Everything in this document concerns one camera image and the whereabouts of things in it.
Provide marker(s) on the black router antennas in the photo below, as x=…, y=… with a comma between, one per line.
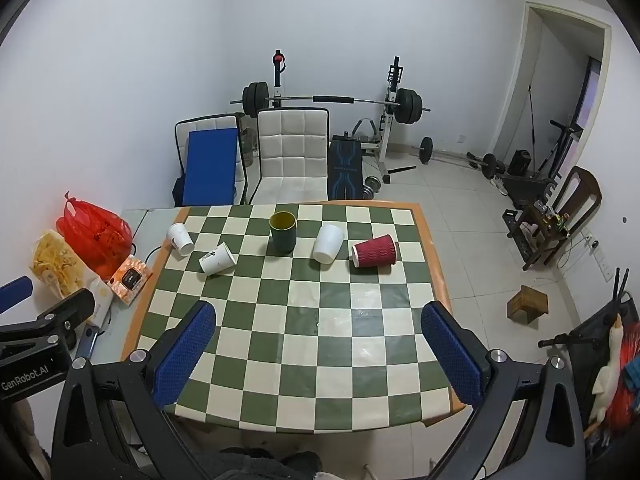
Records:
x=621, y=285

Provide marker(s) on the dark fuzzy clothing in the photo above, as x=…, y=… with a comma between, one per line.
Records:
x=270, y=464

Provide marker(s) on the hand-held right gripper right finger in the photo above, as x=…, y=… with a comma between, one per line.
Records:
x=450, y=352

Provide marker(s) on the chrome dumbbell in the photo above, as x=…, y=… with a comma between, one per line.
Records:
x=372, y=186

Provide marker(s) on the yellow snack bag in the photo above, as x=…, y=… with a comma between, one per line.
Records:
x=55, y=262

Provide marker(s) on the orange net bag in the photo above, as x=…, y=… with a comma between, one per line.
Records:
x=631, y=400

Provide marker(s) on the dark wooden chair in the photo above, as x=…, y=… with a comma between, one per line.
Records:
x=575, y=200

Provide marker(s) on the black stand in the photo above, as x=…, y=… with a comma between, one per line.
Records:
x=580, y=355

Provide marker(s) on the plain white paper cup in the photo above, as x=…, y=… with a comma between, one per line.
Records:
x=180, y=241

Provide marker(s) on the red plastic bag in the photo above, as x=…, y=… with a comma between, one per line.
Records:
x=95, y=237

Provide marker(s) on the barbell with black plates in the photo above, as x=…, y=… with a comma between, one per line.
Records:
x=330, y=100

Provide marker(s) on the white box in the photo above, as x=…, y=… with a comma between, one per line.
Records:
x=101, y=302

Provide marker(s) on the blue mat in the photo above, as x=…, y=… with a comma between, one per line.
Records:
x=210, y=166

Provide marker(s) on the white shoes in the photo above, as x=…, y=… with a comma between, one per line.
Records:
x=500, y=184

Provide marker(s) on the white duck toy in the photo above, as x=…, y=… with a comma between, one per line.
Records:
x=607, y=370

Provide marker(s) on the black bar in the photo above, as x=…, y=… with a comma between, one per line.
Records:
x=531, y=120

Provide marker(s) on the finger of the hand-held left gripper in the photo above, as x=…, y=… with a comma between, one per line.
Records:
x=70, y=307
x=14, y=294

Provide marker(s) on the white barbell rack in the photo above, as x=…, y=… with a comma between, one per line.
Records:
x=391, y=120

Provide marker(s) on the white padded chair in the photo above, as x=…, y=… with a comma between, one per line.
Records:
x=212, y=127
x=294, y=155

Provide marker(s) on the black speaker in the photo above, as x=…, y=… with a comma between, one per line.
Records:
x=521, y=161

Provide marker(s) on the white paper cup black print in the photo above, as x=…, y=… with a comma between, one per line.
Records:
x=217, y=259

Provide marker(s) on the grey side table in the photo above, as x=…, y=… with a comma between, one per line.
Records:
x=142, y=230

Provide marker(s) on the small wooden stool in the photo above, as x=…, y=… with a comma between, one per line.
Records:
x=527, y=304

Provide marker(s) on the tall white cup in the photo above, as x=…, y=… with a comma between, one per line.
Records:
x=327, y=244

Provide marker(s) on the red ribbed paper cup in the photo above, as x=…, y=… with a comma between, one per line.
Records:
x=375, y=252

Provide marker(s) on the black exercise bench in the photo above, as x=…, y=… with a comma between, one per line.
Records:
x=345, y=167

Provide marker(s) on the green checkered table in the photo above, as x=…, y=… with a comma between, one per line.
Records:
x=310, y=320

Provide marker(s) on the small black barbell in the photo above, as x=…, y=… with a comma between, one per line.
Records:
x=452, y=156

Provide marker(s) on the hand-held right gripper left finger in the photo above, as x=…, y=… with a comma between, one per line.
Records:
x=186, y=352

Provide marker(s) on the white wall power strip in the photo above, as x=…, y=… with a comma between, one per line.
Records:
x=600, y=257

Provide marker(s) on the black exercise machine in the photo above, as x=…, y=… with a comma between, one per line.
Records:
x=537, y=180

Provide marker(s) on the orange smartwatch box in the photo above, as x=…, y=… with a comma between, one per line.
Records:
x=131, y=279

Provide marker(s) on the green cup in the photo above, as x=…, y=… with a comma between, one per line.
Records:
x=283, y=235

